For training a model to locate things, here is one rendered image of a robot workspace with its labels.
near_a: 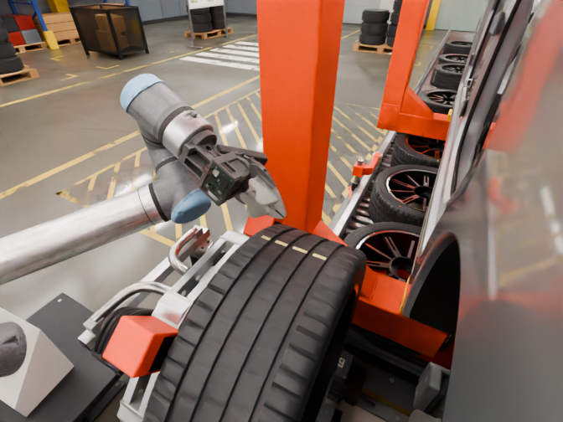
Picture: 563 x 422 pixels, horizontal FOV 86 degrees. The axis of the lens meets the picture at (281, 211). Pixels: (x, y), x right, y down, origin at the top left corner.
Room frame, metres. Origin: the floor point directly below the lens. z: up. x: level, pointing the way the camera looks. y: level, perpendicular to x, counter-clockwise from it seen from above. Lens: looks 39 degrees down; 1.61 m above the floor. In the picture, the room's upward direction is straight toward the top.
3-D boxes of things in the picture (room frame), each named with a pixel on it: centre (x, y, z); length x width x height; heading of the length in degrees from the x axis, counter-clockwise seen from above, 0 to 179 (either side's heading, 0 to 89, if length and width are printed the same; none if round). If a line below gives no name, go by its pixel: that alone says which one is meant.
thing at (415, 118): (2.41, -1.24, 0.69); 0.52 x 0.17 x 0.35; 62
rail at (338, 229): (1.96, -0.67, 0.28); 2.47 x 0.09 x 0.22; 152
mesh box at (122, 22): (8.19, 4.01, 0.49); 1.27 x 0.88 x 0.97; 62
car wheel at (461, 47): (6.59, -3.53, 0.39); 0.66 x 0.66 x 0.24
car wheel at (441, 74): (4.67, -2.56, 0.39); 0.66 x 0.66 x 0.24
